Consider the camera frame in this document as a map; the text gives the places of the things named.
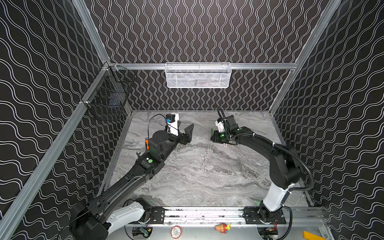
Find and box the green pen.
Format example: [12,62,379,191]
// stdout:
[210,129,214,150]

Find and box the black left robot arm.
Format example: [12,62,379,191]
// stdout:
[67,121,194,240]

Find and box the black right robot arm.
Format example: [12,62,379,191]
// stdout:
[211,127,314,223]

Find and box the small red yellow toy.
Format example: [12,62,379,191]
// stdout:
[215,223,231,234]

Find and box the yellow block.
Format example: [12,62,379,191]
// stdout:
[303,231,326,240]

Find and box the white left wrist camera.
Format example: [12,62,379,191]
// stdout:
[166,113,179,136]

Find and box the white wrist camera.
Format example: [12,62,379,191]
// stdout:
[166,113,179,136]
[215,118,226,133]

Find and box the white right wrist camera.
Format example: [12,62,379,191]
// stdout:
[215,118,226,133]

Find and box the orange handled screwdriver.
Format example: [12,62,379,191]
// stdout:
[145,137,150,150]

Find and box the white wire mesh basket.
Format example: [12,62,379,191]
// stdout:
[165,62,232,89]

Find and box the black wire mesh basket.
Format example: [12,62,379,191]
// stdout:
[85,64,137,122]

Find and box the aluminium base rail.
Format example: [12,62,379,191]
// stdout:
[80,205,325,226]

